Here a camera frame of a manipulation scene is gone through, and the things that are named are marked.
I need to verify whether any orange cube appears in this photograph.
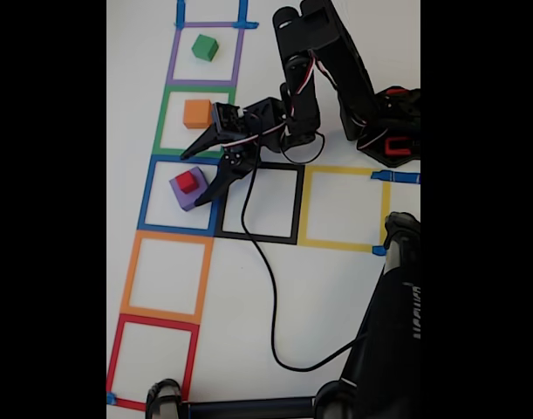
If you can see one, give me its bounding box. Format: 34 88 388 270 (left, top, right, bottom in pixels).
182 99 214 130

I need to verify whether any small red cube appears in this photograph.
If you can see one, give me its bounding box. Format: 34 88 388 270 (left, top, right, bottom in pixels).
174 170 199 195

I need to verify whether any purple cube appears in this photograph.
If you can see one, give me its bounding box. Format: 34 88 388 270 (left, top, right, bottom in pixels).
168 165 215 213

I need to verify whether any green cube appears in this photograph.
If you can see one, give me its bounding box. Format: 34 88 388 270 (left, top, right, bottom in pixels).
191 34 219 62

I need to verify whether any black gripper camera board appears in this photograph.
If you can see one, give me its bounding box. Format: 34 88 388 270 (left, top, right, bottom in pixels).
210 102 243 137

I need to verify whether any green square frame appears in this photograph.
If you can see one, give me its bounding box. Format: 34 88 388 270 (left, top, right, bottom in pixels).
151 85 236 161

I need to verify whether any black square frame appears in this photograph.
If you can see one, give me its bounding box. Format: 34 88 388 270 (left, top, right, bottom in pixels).
213 159 305 245

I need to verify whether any blue square frame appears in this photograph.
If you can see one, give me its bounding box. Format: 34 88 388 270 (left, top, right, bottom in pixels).
137 155 227 237

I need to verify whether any yellow square frame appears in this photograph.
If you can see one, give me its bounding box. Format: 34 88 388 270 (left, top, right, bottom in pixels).
297 164 392 253

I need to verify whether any purple square frame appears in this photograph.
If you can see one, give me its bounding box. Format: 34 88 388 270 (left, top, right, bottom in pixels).
165 20 246 87

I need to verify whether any black camera cable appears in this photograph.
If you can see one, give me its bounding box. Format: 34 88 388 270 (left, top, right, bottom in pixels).
240 165 367 374

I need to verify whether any orange square frame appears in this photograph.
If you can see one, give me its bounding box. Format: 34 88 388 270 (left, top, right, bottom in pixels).
120 230 215 325

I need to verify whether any red square frame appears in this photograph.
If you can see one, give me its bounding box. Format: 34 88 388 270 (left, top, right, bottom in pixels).
106 313 201 412

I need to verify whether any black camera tripod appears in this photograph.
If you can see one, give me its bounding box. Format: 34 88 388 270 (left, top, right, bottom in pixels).
144 211 421 419

